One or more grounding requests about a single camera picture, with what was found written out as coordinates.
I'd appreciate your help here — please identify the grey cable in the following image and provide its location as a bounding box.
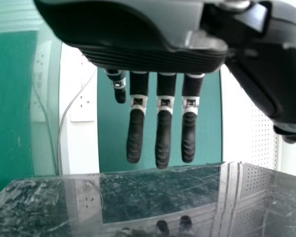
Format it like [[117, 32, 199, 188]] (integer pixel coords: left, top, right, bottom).
[[56, 69, 98, 175]]

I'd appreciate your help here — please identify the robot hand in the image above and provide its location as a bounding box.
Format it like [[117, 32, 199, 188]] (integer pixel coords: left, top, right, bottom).
[[33, 0, 296, 170]]

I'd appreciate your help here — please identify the white wall socket plate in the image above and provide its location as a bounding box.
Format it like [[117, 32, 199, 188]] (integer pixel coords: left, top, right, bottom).
[[70, 93, 95, 122]]

